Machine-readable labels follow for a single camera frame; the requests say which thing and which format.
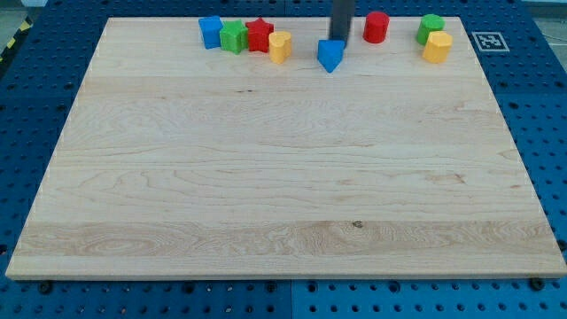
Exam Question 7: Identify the red star block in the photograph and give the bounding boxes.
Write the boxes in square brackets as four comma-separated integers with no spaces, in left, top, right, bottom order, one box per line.
[245,18,275,53]

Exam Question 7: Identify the yellow hexagon block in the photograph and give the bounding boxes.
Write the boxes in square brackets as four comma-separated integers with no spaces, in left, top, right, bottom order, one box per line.
[422,31,453,64]

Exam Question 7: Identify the blue cube block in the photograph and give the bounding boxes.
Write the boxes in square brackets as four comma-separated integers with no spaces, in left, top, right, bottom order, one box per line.
[198,15,223,50]

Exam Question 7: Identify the light wooden board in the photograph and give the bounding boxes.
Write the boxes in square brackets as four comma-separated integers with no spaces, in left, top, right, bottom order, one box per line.
[6,17,566,281]

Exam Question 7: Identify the blue triangle block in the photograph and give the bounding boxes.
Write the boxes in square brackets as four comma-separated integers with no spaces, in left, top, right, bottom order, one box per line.
[317,40,346,73]

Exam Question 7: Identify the green star block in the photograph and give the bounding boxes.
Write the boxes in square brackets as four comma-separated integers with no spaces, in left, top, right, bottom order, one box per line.
[220,19,248,55]

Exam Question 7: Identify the black yellow hazard tape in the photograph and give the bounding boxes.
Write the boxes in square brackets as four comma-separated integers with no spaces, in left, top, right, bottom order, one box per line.
[1,16,34,63]

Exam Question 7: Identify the green cylinder block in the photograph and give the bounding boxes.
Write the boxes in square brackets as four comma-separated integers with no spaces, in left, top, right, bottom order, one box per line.
[416,13,445,45]

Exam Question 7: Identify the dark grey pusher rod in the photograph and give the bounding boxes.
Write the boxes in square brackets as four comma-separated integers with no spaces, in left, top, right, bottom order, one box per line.
[328,0,356,45]

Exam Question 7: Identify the red cylinder block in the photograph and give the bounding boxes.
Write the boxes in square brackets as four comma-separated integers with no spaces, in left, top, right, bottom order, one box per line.
[362,11,390,44]

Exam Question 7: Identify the yellow heart block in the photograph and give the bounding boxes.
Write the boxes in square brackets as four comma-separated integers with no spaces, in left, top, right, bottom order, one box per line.
[268,31,292,64]

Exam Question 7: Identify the white fiducial marker tag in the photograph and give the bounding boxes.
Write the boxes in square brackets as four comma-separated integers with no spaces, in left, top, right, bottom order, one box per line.
[471,31,509,52]

